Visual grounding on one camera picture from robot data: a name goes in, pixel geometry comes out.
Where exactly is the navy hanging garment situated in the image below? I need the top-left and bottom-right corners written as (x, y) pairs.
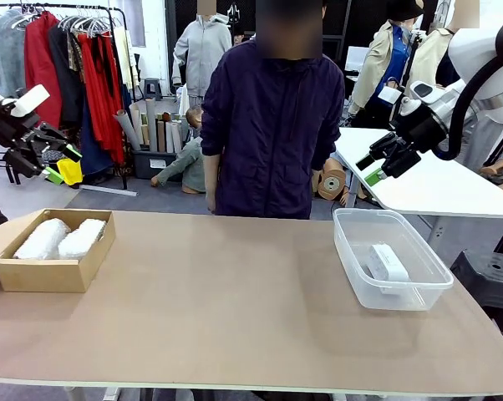
top-left (79, 99), bottom-right (115, 175)

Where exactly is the mannequin beige jacket blue shirt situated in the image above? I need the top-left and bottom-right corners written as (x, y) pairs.
top-left (348, 0), bottom-right (422, 129)

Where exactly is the yellow bag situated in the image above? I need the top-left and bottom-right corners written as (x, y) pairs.
top-left (57, 158), bottom-right (84, 186)

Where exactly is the mannequin cream vest navy shirt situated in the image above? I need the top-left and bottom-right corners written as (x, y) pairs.
top-left (405, 16), bottom-right (461, 91)

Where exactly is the lying bare mannequin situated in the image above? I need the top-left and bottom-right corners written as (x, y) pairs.
top-left (479, 152), bottom-right (503, 193)

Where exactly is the black storage bin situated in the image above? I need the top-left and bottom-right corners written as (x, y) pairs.
top-left (132, 149), bottom-right (184, 180)

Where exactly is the black hanging garment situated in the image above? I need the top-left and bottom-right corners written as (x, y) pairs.
top-left (48, 25), bottom-right (85, 126)

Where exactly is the mannequin in grey hoodie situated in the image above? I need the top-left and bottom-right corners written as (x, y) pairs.
top-left (170, 0), bottom-right (232, 99)

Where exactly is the white paper tube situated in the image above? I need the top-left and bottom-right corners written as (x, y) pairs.
top-left (170, 119), bottom-right (183, 154)

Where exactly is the brown cardboard box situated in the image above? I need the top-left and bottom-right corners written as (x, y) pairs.
top-left (0, 208), bottom-right (117, 293)

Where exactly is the person's right forearm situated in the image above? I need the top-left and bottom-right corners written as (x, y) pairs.
top-left (202, 153), bottom-right (220, 196)

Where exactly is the red coat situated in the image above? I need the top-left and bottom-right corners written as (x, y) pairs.
top-left (24, 11), bottom-right (64, 130)

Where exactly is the cream paper roll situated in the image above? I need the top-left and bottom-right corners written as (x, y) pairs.
top-left (129, 103), bottom-right (147, 147)

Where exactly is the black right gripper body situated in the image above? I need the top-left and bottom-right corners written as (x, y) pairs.
top-left (389, 106), bottom-right (449, 155)

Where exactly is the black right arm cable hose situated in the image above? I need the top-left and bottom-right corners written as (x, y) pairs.
top-left (433, 20), bottom-right (503, 162)

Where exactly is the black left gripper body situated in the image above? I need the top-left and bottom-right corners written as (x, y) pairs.
top-left (0, 101), bottom-right (44, 155)

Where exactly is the white table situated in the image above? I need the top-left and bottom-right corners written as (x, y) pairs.
top-left (333, 127), bottom-right (503, 221)

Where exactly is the clear plastic container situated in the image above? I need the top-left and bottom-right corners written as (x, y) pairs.
top-left (333, 207), bottom-right (455, 311)

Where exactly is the black tripod pole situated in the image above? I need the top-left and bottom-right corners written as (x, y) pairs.
top-left (391, 31), bottom-right (426, 126)

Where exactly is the bubble-wrapped white clock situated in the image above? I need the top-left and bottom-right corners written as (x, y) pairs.
top-left (13, 217), bottom-right (72, 260)
top-left (58, 219), bottom-right (107, 260)

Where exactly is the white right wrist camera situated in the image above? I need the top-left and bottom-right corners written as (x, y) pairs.
top-left (378, 84), bottom-right (419, 117)

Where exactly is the small grey stool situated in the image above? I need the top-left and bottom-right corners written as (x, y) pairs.
top-left (143, 78), bottom-right (164, 101)

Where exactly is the red dress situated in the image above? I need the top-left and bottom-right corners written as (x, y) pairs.
top-left (76, 33), bottom-right (126, 165)

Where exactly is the kneeling mannequin in green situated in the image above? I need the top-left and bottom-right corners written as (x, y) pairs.
top-left (150, 106), bottom-right (206, 195)

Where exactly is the large brown paper roll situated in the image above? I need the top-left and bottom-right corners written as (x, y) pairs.
top-left (320, 156), bottom-right (348, 201)

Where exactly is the cream hanging garment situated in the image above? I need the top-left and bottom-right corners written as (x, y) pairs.
top-left (111, 27), bottom-right (135, 93)

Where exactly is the tall grey paper roll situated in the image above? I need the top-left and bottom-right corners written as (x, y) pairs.
top-left (145, 98), bottom-right (159, 154)

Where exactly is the white unwrapped digital clock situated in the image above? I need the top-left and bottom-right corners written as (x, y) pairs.
top-left (368, 244), bottom-right (409, 283)

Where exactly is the white box on shelf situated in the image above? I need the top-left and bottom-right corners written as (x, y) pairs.
top-left (343, 45), bottom-right (372, 72)

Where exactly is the person in navy jacket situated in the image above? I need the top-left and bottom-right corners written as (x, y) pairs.
top-left (200, 0), bottom-right (347, 221)

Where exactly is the light grey fuzzy coat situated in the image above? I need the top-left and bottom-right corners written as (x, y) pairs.
top-left (0, 10), bottom-right (27, 99)

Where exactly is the black metal clothes rack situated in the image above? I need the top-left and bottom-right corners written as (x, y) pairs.
top-left (0, 3), bottom-right (130, 191)

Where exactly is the slanted grey paper roll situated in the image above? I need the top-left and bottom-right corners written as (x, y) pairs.
top-left (113, 109), bottom-right (142, 151)

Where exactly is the white bar on floor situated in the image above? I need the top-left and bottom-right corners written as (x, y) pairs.
top-left (79, 185), bottom-right (139, 197)

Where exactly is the black plastic stool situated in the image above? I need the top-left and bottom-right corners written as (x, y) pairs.
top-left (450, 250), bottom-right (503, 331)

